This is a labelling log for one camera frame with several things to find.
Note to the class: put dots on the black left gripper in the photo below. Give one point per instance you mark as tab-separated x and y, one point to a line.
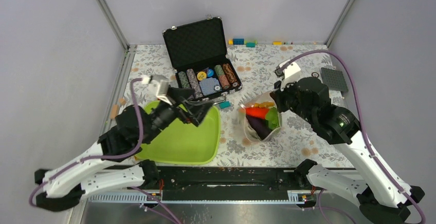
178	98

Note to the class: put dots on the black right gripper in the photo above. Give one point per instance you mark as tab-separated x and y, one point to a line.
280	87

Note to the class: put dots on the orange fried chicken piece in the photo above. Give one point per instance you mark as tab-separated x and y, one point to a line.
264	105

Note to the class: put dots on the clear pink zip top bag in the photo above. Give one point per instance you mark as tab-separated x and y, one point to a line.
265	97

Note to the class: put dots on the purple eggplant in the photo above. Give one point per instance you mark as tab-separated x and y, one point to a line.
258	127

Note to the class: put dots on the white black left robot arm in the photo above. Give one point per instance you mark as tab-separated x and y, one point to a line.
63	188

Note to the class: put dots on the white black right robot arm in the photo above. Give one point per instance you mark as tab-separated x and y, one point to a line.
381	195

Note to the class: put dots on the dark grey building baseplate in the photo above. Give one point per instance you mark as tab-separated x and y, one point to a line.
334	79

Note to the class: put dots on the green plastic tray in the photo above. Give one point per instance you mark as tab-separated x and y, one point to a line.
186	144

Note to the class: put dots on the teal block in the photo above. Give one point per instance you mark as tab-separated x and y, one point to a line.
224	105

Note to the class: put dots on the black poker chip case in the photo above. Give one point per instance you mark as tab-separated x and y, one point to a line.
198	54

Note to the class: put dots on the yellow small brick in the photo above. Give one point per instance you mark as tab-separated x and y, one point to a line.
277	43

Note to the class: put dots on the wooden block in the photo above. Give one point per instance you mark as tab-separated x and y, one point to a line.
114	111

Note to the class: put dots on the blue yellow brick row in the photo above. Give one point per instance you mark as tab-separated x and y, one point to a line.
241	41

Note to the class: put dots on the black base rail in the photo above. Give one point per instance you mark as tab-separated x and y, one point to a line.
182	184

